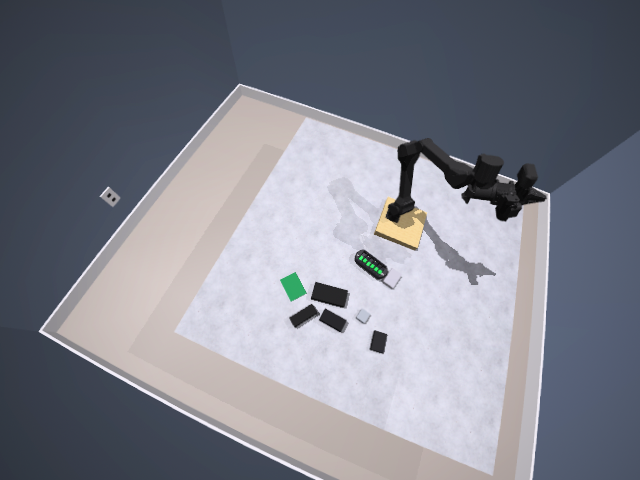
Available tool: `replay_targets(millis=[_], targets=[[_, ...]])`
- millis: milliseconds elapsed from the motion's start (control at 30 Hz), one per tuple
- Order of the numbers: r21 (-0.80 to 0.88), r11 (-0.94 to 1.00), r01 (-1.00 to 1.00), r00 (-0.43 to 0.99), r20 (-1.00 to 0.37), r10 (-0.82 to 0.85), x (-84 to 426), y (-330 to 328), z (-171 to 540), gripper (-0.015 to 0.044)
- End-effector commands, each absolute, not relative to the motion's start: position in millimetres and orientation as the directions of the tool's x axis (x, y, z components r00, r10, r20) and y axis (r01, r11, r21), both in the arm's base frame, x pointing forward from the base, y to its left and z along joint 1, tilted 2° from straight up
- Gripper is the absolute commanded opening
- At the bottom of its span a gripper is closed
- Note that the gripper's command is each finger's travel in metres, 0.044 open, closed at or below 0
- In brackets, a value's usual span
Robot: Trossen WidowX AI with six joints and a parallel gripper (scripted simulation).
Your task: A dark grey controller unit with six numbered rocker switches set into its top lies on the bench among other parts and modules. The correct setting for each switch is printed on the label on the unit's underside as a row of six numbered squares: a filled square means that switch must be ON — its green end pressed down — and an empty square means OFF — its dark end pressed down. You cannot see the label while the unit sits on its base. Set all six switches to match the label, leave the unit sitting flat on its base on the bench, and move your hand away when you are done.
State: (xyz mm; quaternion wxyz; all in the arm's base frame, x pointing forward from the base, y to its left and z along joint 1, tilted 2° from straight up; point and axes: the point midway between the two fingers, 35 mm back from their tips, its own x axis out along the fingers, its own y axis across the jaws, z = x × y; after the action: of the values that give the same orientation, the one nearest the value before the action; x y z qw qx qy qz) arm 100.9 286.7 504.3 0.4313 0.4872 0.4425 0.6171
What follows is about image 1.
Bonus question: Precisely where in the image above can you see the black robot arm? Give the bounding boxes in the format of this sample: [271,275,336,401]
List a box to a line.
[385,138,522,223]

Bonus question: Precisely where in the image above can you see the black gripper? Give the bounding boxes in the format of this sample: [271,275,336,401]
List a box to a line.
[487,163,547,222]

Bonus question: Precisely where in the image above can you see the green flat rectangular board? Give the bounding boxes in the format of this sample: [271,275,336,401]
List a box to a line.
[280,272,307,302]

